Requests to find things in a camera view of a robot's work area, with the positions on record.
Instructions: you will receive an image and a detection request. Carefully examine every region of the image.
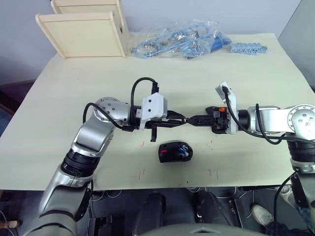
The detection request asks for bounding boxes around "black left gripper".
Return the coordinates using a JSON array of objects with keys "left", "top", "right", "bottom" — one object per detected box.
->
[{"left": 145, "top": 110, "right": 189, "bottom": 143}]

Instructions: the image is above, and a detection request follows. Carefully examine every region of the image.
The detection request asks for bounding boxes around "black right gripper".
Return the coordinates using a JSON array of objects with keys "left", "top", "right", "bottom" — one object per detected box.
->
[{"left": 187, "top": 105, "right": 232, "bottom": 135}]

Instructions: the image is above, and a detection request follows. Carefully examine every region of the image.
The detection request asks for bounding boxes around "blue packet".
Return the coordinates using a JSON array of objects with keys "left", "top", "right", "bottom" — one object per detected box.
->
[{"left": 184, "top": 31, "right": 232, "bottom": 60}]

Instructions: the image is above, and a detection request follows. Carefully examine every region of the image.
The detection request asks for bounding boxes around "clear plastic bag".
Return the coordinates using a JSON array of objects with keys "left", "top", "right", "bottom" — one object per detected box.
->
[{"left": 129, "top": 19, "right": 232, "bottom": 60}]

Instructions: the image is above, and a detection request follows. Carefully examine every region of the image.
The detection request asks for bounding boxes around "light blue connector strip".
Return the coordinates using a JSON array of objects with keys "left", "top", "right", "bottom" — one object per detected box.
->
[{"left": 230, "top": 42, "right": 269, "bottom": 56}]

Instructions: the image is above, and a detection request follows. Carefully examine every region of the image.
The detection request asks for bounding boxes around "white shoe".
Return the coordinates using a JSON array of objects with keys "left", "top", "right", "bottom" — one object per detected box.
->
[
  {"left": 252, "top": 203, "right": 275, "bottom": 227},
  {"left": 280, "top": 184, "right": 294, "bottom": 205}
]

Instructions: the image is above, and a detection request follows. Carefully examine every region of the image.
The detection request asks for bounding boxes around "grey robot torso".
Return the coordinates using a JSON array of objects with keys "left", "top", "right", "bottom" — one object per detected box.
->
[{"left": 137, "top": 225, "right": 271, "bottom": 236}]

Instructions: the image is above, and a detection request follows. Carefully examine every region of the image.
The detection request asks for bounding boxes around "cream wooden shelf rack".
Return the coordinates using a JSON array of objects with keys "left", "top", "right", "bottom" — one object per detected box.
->
[{"left": 35, "top": 0, "right": 130, "bottom": 59}]

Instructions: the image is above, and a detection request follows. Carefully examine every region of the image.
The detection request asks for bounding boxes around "light wooden bar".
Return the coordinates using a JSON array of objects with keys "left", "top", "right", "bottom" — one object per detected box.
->
[{"left": 0, "top": 220, "right": 20, "bottom": 229}]

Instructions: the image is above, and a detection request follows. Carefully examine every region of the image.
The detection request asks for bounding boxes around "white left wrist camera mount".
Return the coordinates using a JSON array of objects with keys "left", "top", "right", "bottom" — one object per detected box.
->
[{"left": 140, "top": 92, "right": 168, "bottom": 131}]

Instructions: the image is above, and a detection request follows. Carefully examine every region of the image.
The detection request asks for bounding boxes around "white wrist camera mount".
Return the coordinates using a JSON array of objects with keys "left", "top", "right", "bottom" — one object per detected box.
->
[
  {"left": 215, "top": 80, "right": 240, "bottom": 135},
  {"left": 140, "top": 92, "right": 168, "bottom": 131}
]

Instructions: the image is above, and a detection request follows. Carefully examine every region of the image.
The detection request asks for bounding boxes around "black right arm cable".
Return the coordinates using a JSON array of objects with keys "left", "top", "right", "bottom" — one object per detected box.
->
[{"left": 221, "top": 85, "right": 287, "bottom": 145}]

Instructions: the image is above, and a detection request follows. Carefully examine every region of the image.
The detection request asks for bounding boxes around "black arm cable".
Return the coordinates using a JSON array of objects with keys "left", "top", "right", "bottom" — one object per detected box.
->
[
  {"left": 82, "top": 102, "right": 135, "bottom": 133},
  {"left": 221, "top": 85, "right": 287, "bottom": 145},
  {"left": 130, "top": 77, "right": 161, "bottom": 128}
]

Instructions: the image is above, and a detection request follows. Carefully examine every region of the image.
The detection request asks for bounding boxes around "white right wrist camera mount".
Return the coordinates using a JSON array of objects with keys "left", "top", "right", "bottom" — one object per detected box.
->
[{"left": 215, "top": 80, "right": 240, "bottom": 135}]

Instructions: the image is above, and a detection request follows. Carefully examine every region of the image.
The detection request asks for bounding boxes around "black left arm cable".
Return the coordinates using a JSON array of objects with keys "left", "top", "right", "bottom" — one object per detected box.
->
[
  {"left": 130, "top": 77, "right": 161, "bottom": 128},
  {"left": 82, "top": 102, "right": 135, "bottom": 133}
]

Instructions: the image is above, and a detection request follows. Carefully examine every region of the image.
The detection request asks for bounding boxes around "blue cable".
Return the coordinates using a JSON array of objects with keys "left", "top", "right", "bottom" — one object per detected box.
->
[{"left": 132, "top": 23, "right": 215, "bottom": 59}]

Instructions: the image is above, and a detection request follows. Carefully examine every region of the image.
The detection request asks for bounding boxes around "black hanging cable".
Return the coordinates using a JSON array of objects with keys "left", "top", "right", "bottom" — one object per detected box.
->
[{"left": 273, "top": 172, "right": 298, "bottom": 236}]

